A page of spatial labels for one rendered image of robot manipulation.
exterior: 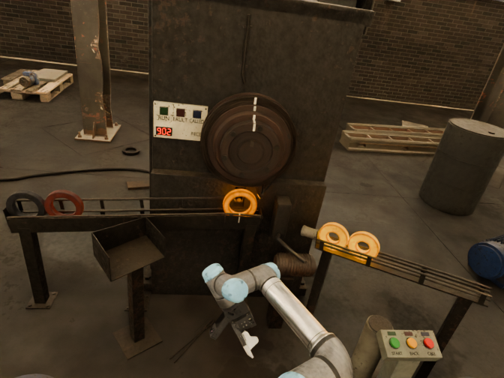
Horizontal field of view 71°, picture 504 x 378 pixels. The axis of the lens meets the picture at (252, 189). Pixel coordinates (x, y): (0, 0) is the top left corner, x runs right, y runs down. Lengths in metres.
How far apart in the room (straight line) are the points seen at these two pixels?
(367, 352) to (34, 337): 1.72
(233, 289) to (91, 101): 3.63
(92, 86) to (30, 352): 2.96
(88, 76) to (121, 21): 3.59
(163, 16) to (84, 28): 2.65
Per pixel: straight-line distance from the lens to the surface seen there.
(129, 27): 7.91
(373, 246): 1.87
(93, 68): 4.42
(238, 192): 1.87
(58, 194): 2.03
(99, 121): 4.58
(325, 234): 1.92
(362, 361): 1.94
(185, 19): 1.75
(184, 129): 1.85
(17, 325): 2.46
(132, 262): 1.78
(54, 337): 2.35
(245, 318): 1.36
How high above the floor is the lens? 1.76
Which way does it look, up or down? 29 degrees down
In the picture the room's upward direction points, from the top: 9 degrees clockwise
